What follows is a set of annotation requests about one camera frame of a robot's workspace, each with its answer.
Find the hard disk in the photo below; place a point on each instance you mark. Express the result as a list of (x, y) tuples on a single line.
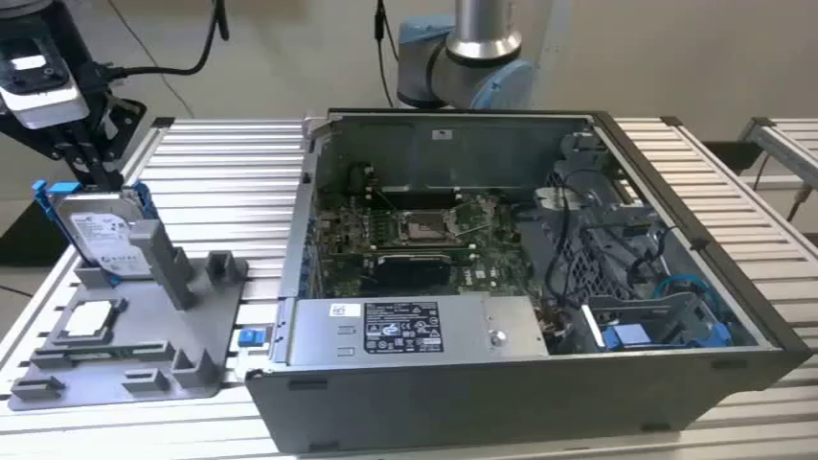
[(96, 230)]

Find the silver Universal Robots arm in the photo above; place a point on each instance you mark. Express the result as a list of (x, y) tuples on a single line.
[(479, 29)]

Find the grey metal disk bay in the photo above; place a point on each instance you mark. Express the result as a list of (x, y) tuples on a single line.
[(601, 249)]

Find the blue disk carrier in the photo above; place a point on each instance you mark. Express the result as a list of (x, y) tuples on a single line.
[(626, 335)]

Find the black floor stand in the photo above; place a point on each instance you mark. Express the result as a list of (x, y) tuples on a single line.
[(19, 235)]

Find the black antenna rod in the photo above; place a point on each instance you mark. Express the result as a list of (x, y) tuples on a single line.
[(223, 24)]

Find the grey parts rack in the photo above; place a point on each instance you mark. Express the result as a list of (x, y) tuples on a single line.
[(147, 316)]

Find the silver CPU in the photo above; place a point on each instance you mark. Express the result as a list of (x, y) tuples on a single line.
[(92, 320)]

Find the green RAM stick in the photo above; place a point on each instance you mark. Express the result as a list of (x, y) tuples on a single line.
[(108, 351)]

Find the blue case latch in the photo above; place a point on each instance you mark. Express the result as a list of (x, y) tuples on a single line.
[(251, 337)]

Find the black RAM slots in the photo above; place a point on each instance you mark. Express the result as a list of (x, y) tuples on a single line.
[(415, 197)]

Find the silver power supply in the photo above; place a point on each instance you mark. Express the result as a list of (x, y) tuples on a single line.
[(319, 330)]

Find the CPU socket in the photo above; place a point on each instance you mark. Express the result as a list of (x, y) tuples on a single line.
[(423, 225)]

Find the black graphics card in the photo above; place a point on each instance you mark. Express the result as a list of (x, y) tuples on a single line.
[(412, 270)]

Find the green motherboard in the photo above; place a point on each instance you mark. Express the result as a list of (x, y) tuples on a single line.
[(498, 273)]

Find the open grey PC case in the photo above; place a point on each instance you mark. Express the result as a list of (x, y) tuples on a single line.
[(447, 407)]

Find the black box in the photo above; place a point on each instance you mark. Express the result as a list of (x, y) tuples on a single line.
[(731, 155)]

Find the slatted metal side table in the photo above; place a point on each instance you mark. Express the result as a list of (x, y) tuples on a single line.
[(793, 139)]

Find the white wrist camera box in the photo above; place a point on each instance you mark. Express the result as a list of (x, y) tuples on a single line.
[(44, 103)]

